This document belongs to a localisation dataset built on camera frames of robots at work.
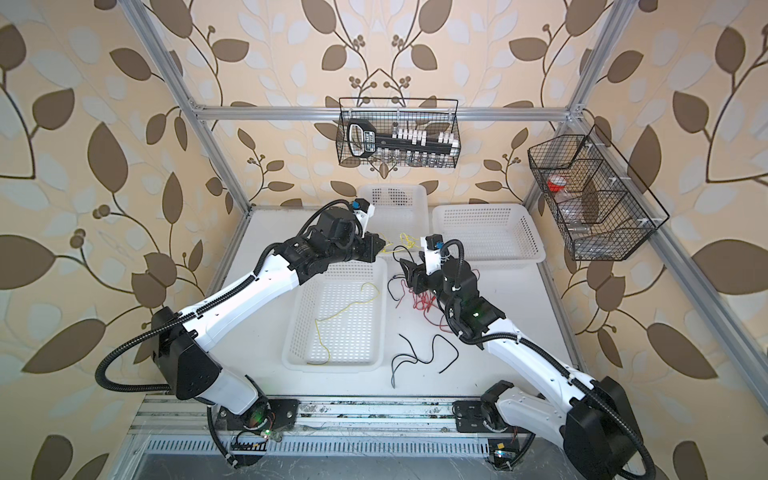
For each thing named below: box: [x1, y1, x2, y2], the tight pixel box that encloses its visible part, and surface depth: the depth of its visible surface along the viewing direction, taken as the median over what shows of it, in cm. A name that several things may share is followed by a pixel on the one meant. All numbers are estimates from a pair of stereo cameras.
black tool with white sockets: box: [348, 118, 460, 157], surface depth 84 cm
